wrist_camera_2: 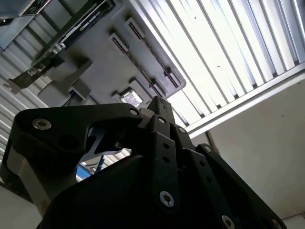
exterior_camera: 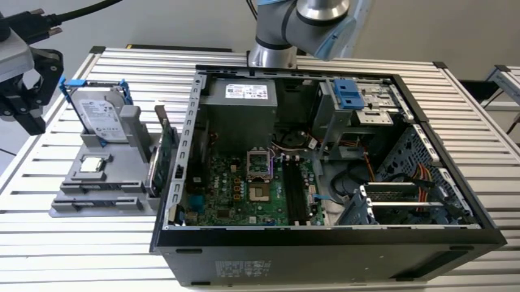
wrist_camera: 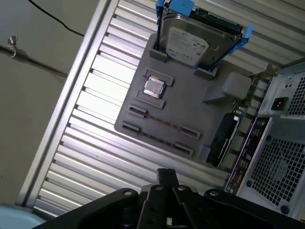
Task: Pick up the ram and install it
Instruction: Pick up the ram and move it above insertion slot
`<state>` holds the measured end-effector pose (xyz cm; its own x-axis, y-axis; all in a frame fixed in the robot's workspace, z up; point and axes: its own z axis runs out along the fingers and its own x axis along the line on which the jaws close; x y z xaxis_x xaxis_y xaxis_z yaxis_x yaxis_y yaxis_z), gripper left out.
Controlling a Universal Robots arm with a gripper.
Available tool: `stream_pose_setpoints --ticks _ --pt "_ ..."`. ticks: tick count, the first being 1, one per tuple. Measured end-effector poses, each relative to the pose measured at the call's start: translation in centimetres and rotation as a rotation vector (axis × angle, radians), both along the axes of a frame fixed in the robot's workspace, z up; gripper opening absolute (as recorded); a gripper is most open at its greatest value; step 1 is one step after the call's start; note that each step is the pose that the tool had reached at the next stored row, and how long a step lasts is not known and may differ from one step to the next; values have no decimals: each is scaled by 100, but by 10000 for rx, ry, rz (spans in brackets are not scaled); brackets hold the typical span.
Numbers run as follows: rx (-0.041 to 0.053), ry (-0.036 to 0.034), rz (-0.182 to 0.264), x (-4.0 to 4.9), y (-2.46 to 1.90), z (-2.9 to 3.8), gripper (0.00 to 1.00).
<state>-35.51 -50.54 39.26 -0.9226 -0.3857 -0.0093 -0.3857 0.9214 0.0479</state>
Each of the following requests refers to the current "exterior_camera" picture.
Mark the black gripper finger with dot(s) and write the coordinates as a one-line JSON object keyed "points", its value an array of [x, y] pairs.
{"points": [[52, 79], [10, 106]]}

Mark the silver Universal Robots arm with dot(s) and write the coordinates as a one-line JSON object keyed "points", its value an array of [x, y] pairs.
{"points": [[284, 30]]}

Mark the RAM slot with white clip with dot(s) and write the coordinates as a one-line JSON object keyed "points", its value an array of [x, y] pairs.
{"points": [[295, 191], [306, 191]]}

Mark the hard disk in blue carrier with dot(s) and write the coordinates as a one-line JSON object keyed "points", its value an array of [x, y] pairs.
{"points": [[100, 118]]}

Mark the silver CPU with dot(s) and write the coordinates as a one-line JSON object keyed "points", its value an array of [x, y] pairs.
{"points": [[93, 165]]}

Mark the grey parts rack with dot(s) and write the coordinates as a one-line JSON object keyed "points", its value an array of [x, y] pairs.
{"points": [[126, 164]]}

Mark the green graphics card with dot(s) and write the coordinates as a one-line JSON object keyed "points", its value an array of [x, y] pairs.
{"points": [[163, 158]]}

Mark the grey power supply unit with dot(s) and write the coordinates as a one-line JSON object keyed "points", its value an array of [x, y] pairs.
{"points": [[240, 121]]}

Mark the green motherboard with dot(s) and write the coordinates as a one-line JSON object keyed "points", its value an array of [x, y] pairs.
{"points": [[228, 197]]}

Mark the CPU socket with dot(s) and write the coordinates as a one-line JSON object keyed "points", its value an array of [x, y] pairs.
{"points": [[260, 192]]}

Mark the blue plastic drive latch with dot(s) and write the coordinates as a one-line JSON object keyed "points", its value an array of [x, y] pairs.
{"points": [[348, 94]]}

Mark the metal drive cage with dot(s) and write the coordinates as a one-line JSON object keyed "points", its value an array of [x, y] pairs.
{"points": [[366, 118]]}

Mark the black open PC case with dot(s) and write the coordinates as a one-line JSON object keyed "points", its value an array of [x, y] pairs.
{"points": [[326, 261]]}

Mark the metal disk bay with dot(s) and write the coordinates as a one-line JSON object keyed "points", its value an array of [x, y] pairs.
{"points": [[390, 188]]}

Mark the slatted metal side table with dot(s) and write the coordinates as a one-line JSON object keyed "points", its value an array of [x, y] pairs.
{"points": [[506, 79]]}

